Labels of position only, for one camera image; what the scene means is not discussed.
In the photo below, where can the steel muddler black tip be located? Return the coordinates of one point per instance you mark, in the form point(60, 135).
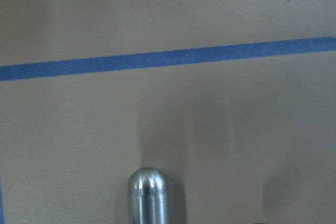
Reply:
point(148, 198)

